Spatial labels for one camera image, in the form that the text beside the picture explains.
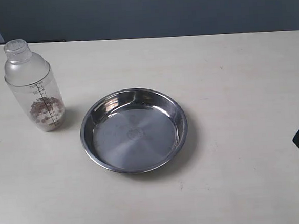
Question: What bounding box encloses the clear plastic shaker bottle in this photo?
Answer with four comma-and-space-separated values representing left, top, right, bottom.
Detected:
4, 39, 66, 131

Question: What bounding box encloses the round stainless steel plate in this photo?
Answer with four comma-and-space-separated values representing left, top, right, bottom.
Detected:
80, 88, 188, 174

